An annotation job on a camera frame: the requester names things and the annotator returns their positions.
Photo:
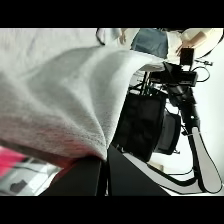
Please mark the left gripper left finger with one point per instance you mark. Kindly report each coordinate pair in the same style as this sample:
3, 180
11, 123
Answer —
80, 180

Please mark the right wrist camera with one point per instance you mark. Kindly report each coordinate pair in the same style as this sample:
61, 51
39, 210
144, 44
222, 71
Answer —
187, 57

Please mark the grey garment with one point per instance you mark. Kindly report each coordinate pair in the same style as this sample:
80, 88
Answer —
56, 100

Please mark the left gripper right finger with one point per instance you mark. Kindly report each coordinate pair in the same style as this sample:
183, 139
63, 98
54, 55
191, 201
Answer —
133, 180

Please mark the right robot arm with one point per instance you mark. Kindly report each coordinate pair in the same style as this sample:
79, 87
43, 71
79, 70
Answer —
208, 166

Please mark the person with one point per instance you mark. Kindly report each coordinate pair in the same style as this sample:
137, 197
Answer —
151, 41

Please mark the black fabric bin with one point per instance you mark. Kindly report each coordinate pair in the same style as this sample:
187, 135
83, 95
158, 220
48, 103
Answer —
141, 123

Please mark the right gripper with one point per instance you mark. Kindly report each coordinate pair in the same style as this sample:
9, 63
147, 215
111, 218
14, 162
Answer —
178, 77

